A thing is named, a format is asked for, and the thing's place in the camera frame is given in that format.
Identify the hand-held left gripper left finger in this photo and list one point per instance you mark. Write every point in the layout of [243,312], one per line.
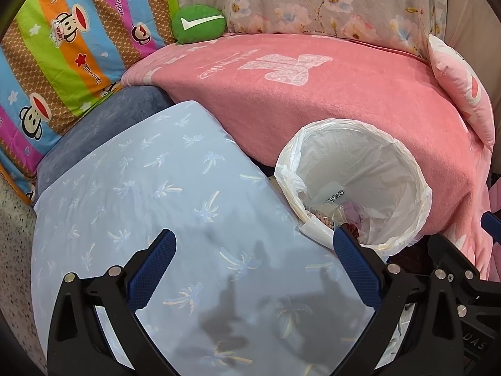
[154,266]

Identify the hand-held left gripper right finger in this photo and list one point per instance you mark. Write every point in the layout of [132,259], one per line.
[356,270]

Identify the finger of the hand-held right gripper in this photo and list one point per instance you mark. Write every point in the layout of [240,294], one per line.
[469,290]
[492,222]

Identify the leopard print ribbon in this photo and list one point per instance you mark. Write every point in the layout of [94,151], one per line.
[336,196]

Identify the white lined waste bin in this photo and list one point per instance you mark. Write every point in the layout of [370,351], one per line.
[352,156]

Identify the pink and white pillow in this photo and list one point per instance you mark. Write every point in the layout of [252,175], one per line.
[462,82]

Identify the blue-grey sofa cushion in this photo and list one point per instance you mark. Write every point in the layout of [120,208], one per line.
[117,113]

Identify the pink blanket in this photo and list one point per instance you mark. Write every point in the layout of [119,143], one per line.
[352,94]

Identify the beige curtain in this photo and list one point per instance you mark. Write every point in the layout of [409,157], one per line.
[469,19]

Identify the striped monkey print quilt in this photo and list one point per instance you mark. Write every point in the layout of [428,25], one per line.
[78,66]

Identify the green plush cushion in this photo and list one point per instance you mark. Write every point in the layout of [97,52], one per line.
[195,35]

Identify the grey floral blanket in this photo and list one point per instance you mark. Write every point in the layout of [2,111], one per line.
[293,11]

